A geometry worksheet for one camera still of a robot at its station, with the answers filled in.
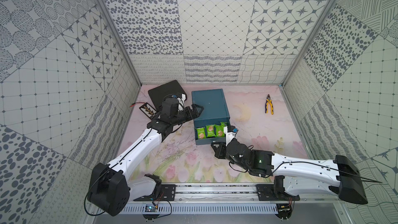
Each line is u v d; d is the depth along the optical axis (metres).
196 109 0.70
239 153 0.52
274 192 0.66
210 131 0.77
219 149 0.62
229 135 0.66
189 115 0.69
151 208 0.72
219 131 0.76
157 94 1.12
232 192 0.76
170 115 0.60
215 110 0.80
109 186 0.39
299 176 0.46
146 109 1.04
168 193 0.73
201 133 0.77
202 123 0.80
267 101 1.10
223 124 0.78
